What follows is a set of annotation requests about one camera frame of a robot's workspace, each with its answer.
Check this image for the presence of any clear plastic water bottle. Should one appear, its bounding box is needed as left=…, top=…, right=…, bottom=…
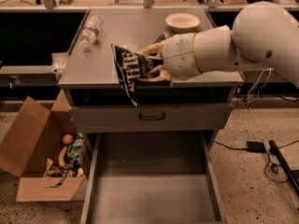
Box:
left=79, top=15, right=103, bottom=49

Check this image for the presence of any brown cardboard box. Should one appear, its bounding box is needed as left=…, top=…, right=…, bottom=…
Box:
left=0, top=92, right=87, bottom=202

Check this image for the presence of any yellow banana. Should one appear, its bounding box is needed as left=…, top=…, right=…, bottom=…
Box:
left=58, top=146, right=67, bottom=168

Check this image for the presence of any white paper bowl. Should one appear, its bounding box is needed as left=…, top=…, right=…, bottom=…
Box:
left=165, top=13, right=200, bottom=34

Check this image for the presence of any grey metal drawer cabinet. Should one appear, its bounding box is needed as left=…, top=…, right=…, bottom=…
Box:
left=59, top=7, right=244, bottom=136

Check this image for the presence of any black drawer handle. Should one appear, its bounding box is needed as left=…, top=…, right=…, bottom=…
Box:
left=138, top=113, right=165, bottom=121

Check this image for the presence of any blue chip bag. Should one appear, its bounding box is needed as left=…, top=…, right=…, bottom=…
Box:
left=111, top=35, right=172, bottom=106

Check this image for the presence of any black power adapter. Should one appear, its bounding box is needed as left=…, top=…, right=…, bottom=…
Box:
left=247, top=141, right=266, bottom=153

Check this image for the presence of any black bar on floor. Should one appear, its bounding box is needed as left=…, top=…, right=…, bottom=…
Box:
left=269, top=140, right=299, bottom=196

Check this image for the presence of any closed grey upper drawer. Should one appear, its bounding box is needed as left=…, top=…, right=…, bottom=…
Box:
left=70, top=103, right=233, bottom=133

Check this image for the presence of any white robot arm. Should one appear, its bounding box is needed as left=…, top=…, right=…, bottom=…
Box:
left=140, top=2, right=299, bottom=87

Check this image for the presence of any green snack packet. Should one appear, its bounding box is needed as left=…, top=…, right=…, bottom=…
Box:
left=66, top=133, right=83, bottom=159

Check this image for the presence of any orange round fruit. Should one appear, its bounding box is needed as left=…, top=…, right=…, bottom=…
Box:
left=63, top=134, right=74, bottom=146

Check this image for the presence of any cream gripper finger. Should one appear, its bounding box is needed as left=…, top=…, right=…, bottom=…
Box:
left=139, top=44, right=158, bottom=58
left=145, top=65, right=172, bottom=82

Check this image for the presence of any open grey lower drawer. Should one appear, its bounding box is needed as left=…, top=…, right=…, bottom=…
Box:
left=80, top=132, right=227, bottom=224

